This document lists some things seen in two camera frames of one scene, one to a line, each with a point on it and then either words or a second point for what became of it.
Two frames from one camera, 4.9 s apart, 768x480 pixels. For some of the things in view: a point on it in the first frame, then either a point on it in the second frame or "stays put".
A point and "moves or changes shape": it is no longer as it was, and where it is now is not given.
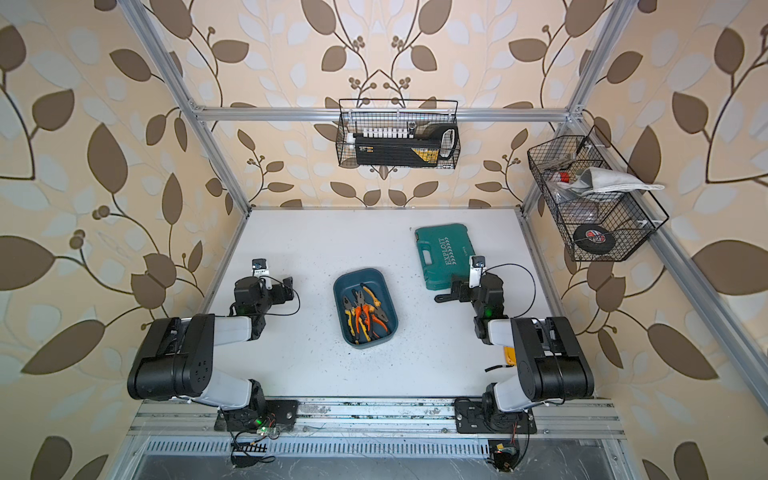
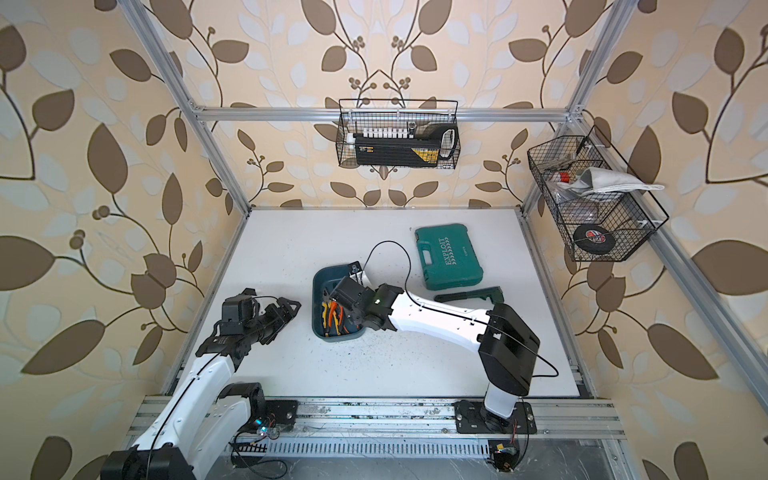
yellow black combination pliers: x=350 y=314 moves or changes shape
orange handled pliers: x=365 y=310 moves or changes shape
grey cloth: x=592 y=180 stays put
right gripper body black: x=468 y=294 -> x=356 y=318
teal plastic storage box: x=366 y=306 moves or changes shape
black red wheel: x=595 y=239 stays put
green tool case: x=446 y=250 stays put
